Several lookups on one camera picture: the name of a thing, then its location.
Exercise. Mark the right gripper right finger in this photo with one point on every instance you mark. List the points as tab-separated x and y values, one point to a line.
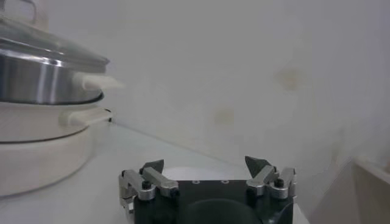
274	185

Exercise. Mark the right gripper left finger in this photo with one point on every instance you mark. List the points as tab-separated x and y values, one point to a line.
149	187

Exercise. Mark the stainless steel steamer basket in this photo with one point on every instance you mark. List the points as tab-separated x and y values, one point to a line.
36	82

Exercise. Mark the white side desk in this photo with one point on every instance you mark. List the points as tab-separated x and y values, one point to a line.
359	194

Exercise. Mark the cream electric pot base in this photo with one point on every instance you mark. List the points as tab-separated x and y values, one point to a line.
39	158

